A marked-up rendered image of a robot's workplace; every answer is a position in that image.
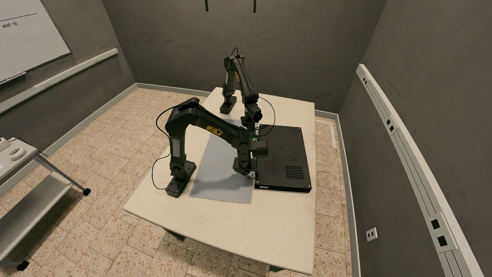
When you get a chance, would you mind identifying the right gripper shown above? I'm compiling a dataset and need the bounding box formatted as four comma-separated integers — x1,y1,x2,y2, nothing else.
233,157,256,176

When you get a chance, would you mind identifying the grey flat mat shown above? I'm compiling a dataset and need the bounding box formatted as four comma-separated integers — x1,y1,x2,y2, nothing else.
190,133,253,204

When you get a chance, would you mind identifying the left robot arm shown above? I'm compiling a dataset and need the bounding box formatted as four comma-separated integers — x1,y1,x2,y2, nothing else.
219,54,263,122

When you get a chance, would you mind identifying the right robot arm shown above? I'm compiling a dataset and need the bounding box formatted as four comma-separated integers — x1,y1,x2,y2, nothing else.
165,97,268,196

